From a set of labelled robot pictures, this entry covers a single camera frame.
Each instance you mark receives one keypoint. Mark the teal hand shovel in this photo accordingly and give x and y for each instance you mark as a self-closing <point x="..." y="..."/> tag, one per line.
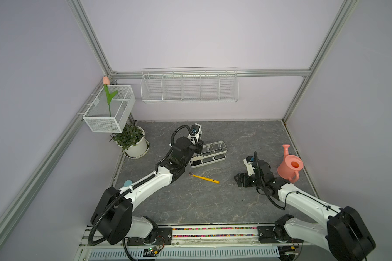
<point x="128" y="183"/>

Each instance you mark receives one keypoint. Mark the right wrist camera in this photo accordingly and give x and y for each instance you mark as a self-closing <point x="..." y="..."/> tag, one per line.
<point x="248" y="162"/>

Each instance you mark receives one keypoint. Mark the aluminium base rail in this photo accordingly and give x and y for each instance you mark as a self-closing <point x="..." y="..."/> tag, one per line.
<point x="202" y="242"/>

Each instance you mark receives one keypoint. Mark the beige toothbrush holder tray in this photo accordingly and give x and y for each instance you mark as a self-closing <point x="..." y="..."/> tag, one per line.
<point x="211" y="153"/>

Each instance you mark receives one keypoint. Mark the long white wire shelf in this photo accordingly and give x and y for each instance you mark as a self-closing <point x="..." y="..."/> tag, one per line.
<point x="189" y="84"/>

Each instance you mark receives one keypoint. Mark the pink watering can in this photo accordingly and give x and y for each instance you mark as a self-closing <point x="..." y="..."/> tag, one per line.
<point x="290" y="167"/>

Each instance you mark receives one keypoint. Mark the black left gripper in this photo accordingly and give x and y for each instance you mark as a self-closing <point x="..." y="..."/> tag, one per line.
<point x="199" y="147"/>

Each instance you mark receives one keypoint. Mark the yellow toothbrush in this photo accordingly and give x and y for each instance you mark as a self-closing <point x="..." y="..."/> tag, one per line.
<point x="204" y="178"/>

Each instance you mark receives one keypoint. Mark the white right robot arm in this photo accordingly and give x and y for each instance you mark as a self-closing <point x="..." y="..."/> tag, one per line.
<point x="340" y="231"/>

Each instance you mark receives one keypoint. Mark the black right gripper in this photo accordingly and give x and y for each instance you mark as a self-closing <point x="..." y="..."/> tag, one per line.
<point x="238" y="180"/>

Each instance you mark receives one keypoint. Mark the white wire basket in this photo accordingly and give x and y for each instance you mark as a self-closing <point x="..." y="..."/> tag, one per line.
<point x="97" y="114"/>

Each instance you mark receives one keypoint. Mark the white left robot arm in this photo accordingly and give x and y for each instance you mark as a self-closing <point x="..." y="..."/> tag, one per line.
<point x="113" y="218"/>

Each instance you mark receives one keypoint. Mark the artificial pink tulip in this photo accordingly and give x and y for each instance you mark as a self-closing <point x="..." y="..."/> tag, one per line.
<point x="109" y="95"/>

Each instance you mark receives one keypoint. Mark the potted green plant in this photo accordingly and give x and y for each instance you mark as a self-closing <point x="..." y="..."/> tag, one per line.
<point x="132" y="141"/>

